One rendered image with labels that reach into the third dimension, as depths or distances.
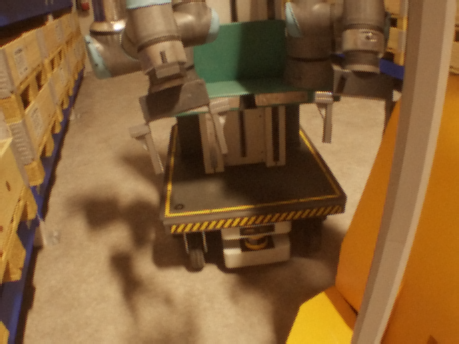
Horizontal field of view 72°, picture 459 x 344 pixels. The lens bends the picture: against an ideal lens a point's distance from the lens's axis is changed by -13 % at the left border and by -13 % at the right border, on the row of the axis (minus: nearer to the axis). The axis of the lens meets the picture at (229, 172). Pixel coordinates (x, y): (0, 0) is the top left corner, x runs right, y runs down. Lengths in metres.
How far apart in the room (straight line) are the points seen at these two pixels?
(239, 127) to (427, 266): 1.03
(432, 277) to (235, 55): 0.98
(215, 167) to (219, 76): 0.40
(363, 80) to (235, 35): 0.65
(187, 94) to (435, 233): 0.51
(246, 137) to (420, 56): 1.27
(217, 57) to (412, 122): 1.06
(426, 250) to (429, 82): 0.42
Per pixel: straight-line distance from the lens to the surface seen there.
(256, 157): 1.56
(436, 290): 0.67
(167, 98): 0.69
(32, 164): 1.84
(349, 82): 0.75
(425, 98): 0.30
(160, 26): 0.70
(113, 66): 1.11
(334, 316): 0.90
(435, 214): 0.65
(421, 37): 0.29
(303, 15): 0.90
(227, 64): 1.32
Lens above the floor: 1.08
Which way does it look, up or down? 30 degrees down
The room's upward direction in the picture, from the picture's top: 5 degrees counter-clockwise
